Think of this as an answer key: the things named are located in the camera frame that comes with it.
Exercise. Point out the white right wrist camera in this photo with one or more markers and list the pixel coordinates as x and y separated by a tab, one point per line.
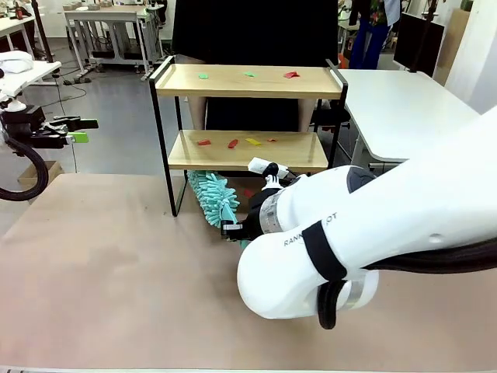
259	165

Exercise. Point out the cardboard box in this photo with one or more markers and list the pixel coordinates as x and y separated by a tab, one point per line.
52	169

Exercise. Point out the red paper scrap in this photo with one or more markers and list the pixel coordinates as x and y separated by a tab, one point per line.
204	142
233	143
291	74

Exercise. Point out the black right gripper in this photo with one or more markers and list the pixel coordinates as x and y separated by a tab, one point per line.
252	225

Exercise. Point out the person in blue trousers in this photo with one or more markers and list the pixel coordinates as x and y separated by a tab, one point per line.
369	42

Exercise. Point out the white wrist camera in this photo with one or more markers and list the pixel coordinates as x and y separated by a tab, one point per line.
9	104
259	165

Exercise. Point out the red hand tool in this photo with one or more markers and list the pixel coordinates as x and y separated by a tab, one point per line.
19	11

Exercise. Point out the large white desk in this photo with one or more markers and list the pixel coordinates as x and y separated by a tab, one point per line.
396	109

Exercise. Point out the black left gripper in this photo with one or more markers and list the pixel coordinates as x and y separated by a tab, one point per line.
23	120

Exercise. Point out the small white table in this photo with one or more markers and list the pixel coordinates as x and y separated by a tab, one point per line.
39	70

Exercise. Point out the white cloth bundle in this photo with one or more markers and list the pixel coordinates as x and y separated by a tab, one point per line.
15	62

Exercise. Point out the green paper scrap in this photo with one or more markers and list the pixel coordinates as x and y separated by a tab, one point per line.
203	75
250	74

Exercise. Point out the black monitor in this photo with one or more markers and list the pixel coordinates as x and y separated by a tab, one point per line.
419	42

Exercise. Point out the grey floor power strip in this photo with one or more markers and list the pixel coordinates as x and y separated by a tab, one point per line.
77	80

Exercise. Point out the person in black dress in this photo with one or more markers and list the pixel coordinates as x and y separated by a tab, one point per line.
252	31

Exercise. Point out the yellow paper scrap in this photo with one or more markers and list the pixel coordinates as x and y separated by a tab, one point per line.
253	141

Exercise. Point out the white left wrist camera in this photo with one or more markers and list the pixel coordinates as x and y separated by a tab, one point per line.
9	104

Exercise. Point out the brown cardboard panel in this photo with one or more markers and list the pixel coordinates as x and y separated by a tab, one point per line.
456	42

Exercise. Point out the black tripod pole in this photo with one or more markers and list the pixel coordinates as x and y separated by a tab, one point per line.
42	35

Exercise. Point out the grey metal workbench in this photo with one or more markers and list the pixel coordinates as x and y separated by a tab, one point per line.
101	16

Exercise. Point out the teal microfibre duster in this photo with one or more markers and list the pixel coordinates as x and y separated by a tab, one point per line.
211	192

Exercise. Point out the two-tier wooden shelf black frame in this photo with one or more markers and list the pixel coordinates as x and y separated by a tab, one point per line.
248	87

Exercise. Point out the white background desk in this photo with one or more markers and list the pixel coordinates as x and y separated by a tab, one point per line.
15	23

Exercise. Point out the dark thin stand pole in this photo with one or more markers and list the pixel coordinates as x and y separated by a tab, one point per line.
420	58

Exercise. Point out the black office chair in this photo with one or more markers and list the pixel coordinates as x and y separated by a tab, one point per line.
330	116

